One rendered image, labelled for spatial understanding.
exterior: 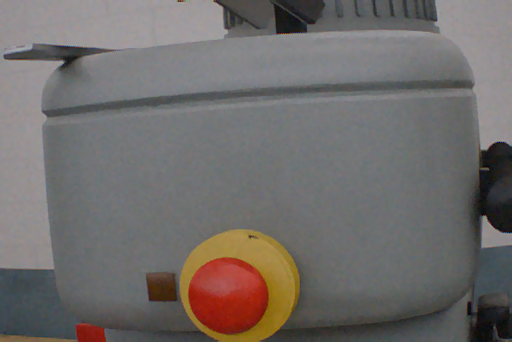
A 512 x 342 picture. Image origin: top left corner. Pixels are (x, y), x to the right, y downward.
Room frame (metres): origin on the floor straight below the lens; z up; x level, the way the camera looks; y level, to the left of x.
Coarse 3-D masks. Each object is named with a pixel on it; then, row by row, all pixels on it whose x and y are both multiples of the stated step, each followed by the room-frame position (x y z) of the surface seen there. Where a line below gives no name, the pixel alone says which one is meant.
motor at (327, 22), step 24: (336, 0) 1.02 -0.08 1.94; (360, 0) 1.03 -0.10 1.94; (384, 0) 1.03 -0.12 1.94; (408, 0) 1.04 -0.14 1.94; (432, 0) 1.08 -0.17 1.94; (240, 24) 1.07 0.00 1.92; (312, 24) 1.02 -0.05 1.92; (336, 24) 1.02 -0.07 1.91; (360, 24) 1.02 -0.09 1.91; (384, 24) 1.03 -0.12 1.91; (408, 24) 1.04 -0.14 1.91; (432, 24) 1.08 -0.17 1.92
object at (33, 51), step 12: (12, 48) 0.62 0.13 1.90; (24, 48) 0.62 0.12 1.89; (36, 48) 0.62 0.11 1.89; (48, 48) 0.65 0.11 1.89; (60, 48) 0.67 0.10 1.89; (72, 48) 0.70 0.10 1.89; (84, 48) 0.72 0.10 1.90; (96, 48) 0.75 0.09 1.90; (132, 48) 0.82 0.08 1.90; (36, 60) 0.68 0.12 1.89; (48, 60) 0.69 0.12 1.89; (60, 60) 0.71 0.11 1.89
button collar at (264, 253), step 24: (216, 240) 0.64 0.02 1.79; (240, 240) 0.64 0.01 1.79; (264, 240) 0.64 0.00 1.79; (192, 264) 0.64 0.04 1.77; (264, 264) 0.64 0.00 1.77; (288, 264) 0.64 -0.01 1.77; (288, 288) 0.64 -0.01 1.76; (192, 312) 0.64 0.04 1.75; (288, 312) 0.64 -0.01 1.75; (216, 336) 0.64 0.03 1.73; (240, 336) 0.64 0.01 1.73; (264, 336) 0.64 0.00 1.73
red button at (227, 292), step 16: (208, 272) 0.62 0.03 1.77; (224, 272) 0.61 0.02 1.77; (240, 272) 0.61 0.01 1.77; (256, 272) 0.62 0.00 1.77; (192, 288) 0.62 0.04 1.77; (208, 288) 0.61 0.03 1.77; (224, 288) 0.61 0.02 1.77; (240, 288) 0.61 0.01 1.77; (256, 288) 0.61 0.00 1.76; (192, 304) 0.62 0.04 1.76; (208, 304) 0.61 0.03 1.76; (224, 304) 0.61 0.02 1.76; (240, 304) 0.61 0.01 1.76; (256, 304) 0.61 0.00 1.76; (208, 320) 0.62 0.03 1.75; (224, 320) 0.61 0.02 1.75; (240, 320) 0.61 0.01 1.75; (256, 320) 0.61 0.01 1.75
